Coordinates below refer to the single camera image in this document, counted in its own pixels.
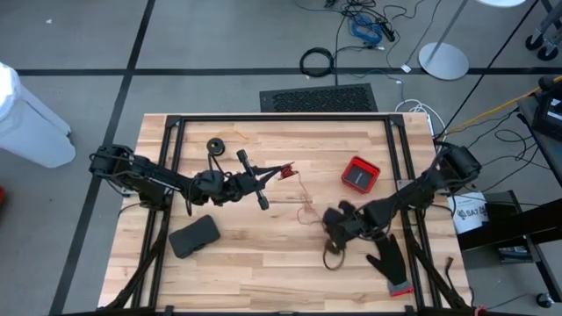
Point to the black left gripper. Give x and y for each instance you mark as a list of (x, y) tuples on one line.
[(237, 182)]

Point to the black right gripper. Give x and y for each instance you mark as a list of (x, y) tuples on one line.
[(342, 224)]

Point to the plain black spool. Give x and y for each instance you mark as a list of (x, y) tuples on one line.
[(215, 145)]

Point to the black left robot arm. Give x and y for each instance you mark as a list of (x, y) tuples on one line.
[(145, 175)]

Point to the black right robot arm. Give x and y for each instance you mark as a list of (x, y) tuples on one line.
[(417, 193)]

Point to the red collapsible tray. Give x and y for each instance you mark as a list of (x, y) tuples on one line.
[(361, 174)]

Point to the black glove red cuff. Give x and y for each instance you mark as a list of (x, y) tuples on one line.
[(391, 263)]

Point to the black floor vent grille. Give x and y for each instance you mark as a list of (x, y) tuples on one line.
[(320, 98)]

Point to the black zip case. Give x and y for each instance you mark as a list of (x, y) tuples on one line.
[(193, 237)]

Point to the white paper sheet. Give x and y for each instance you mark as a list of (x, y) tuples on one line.
[(465, 215)]

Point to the black side table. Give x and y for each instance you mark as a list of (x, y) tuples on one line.
[(518, 224)]

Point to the black power strip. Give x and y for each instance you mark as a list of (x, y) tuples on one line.
[(388, 31)]

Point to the black equipment cart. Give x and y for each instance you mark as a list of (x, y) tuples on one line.
[(549, 114)]

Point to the white bin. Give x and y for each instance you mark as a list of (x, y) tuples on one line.
[(30, 127)]

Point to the cart with black casters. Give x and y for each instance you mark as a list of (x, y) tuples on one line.
[(549, 52)]

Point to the black aluminium table frame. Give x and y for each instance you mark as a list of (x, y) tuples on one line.
[(285, 117)]

